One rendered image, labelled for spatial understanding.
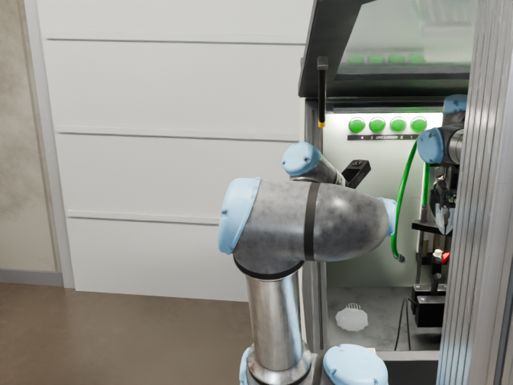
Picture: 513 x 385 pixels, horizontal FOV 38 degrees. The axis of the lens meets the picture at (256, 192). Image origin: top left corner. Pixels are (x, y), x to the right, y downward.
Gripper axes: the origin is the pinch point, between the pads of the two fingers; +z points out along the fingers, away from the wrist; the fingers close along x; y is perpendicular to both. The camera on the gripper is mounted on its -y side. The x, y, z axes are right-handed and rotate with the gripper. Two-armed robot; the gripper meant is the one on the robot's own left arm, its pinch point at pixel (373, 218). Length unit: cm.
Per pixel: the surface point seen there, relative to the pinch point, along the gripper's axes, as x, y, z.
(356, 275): -34, -4, 55
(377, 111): -17.5, -40.2, 16.0
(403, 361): 2.1, 26.4, 27.5
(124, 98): -177, -75, 50
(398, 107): -12.7, -42.6, 18.4
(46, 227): -238, -20, 81
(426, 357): 6.3, 23.8, 30.7
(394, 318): -17, 8, 55
